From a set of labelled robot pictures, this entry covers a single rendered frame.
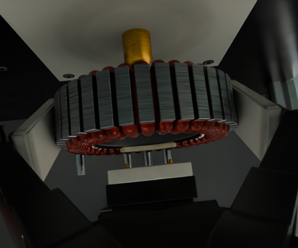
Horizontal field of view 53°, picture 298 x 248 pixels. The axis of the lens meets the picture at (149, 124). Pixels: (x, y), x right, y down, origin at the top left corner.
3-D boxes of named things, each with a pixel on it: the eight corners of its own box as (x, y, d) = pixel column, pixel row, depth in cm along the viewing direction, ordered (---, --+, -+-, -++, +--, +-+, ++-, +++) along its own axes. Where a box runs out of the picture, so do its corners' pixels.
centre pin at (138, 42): (120, 29, 20) (124, 68, 19) (150, 27, 20) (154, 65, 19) (123, 43, 22) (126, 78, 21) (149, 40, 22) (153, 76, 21)
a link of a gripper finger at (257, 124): (266, 108, 14) (282, 106, 14) (224, 80, 20) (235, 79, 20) (263, 167, 15) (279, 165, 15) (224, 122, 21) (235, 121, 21)
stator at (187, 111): (21, 66, 14) (23, 144, 13) (256, 43, 14) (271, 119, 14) (77, 116, 25) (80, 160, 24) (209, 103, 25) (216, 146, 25)
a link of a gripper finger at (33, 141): (40, 190, 14) (24, 192, 14) (67, 138, 21) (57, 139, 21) (26, 132, 13) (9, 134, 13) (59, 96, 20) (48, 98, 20)
